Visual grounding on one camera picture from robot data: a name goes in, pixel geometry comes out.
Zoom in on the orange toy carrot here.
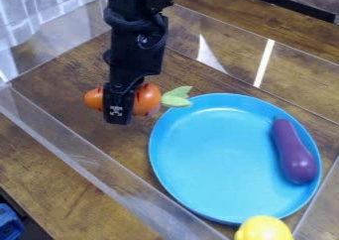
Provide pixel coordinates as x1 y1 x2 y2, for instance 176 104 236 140
84 83 192 116

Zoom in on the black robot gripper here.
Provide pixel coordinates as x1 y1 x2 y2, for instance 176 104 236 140
103 8 168 125

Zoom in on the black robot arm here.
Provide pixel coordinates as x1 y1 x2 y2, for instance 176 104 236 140
103 0 173 125

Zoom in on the blue plastic object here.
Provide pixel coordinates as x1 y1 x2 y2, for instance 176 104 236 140
0 203 24 240

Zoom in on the purple toy eggplant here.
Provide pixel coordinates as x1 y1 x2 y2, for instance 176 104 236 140
271 115 319 184

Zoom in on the blue round plate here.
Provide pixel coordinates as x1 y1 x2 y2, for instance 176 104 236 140
148 93 321 224

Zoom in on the yellow toy fruit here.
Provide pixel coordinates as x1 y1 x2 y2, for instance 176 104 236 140
235 215 295 240

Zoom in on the clear acrylic enclosure wall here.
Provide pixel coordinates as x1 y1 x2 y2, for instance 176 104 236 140
0 0 339 240

